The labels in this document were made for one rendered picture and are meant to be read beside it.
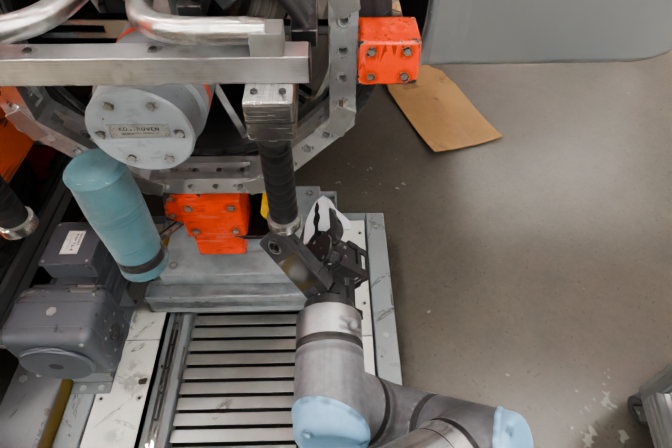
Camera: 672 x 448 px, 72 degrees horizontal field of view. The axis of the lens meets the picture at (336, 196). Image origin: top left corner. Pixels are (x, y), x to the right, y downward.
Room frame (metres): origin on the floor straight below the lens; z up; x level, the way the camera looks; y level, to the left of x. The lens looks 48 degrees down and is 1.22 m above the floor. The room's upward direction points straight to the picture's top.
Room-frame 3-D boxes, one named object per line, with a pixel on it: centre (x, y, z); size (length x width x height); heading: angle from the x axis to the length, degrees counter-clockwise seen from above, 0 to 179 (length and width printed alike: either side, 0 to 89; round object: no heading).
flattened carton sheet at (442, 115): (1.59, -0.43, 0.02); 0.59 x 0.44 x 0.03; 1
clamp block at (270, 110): (0.41, 0.07, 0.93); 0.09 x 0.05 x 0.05; 1
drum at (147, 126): (0.54, 0.24, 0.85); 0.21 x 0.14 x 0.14; 1
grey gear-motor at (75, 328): (0.57, 0.55, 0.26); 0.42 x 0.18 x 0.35; 1
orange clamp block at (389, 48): (0.62, -0.07, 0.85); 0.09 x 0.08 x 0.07; 91
